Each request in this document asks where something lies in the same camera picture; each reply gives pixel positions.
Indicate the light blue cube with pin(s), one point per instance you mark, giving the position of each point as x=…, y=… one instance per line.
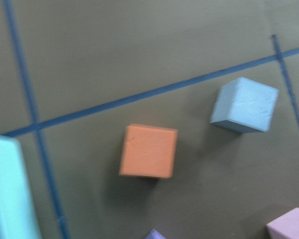
x=244, y=106

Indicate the near orange foam cube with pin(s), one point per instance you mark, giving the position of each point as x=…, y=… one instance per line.
x=148, y=151

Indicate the near purple foam cube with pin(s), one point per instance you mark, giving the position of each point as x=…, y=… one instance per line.
x=154, y=234

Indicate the teal plastic bin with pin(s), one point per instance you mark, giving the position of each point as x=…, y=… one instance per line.
x=18, y=219

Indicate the pink foam cube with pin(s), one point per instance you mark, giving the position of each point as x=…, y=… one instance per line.
x=286, y=226

